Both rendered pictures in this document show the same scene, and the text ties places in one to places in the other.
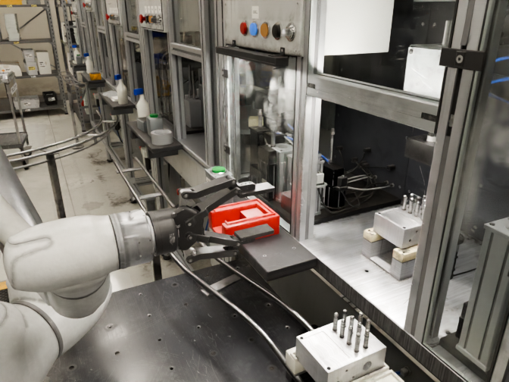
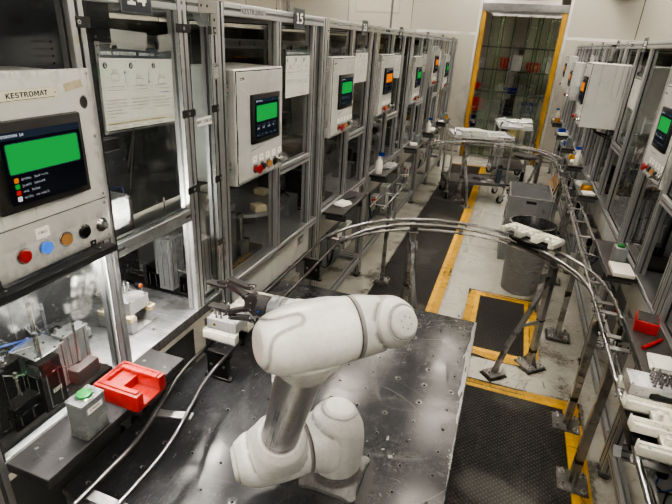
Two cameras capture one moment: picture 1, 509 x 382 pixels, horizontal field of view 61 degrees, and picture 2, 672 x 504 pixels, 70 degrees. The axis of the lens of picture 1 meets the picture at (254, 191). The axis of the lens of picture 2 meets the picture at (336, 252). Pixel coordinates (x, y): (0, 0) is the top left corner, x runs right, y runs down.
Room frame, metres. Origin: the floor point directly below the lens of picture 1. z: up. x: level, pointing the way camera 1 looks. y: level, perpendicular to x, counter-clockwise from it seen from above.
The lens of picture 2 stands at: (1.44, 1.27, 1.93)
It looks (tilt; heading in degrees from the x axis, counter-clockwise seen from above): 24 degrees down; 225
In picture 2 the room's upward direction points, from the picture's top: 3 degrees clockwise
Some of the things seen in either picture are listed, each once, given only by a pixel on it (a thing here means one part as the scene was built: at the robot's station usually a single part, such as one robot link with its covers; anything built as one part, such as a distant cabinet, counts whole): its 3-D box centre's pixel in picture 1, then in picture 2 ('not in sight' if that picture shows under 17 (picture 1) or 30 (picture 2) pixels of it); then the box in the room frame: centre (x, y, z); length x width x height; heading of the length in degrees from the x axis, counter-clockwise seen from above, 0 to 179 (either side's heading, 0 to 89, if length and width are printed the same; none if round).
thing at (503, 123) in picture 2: not in sight; (510, 149); (-5.83, -2.30, 0.48); 0.84 x 0.58 x 0.97; 35
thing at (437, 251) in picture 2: not in sight; (446, 213); (-3.57, -1.86, 0.01); 5.85 x 0.59 x 0.01; 27
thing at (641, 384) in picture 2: not in sight; (648, 381); (-0.29, 1.08, 0.92); 0.13 x 0.10 x 0.09; 117
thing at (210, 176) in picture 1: (222, 188); (85, 411); (1.20, 0.10, 0.97); 0.08 x 0.08 x 0.12; 27
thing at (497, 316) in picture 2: not in sight; (499, 323); (-1.71, -0.08, 0.01); 1.00 x 0.55 x 0.01; 27
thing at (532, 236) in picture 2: not in sight; (530, 238); (-1.44, 0.11, 0.84); 0.37 x 0.14 x 0.10; 85
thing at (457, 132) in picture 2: not in sight; (476, 162); (-4.51, -2.10, 0.48); 0.88 x 0.56 x 0.96; 135
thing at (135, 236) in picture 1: (132, 238); (278, 309); (0.62, 0.20, 1.12); 0.09 x 0.06 x 0.09; 27
